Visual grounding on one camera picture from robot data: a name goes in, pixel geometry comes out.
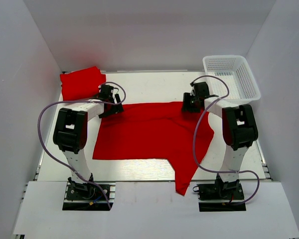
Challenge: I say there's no red t-shirt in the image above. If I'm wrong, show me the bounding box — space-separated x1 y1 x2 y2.
92 102 214 196
60 66 106 101

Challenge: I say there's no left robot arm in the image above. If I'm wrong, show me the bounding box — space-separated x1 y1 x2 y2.
53 84 124 195

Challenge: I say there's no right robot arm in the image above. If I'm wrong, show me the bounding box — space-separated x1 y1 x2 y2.
182 82 258 193

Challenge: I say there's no folded red t-shirt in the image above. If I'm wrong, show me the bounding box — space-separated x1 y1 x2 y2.
60 66 106 101

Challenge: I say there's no white plastic basket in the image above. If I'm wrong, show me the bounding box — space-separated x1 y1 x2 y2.
202 55 261 105

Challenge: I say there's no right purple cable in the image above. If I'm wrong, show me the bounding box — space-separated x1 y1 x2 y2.
189 75 260 205

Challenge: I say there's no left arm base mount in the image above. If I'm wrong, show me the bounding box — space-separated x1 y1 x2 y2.
62 182 115 212

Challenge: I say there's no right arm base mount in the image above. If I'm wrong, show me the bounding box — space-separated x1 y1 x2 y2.
192 184 246 212

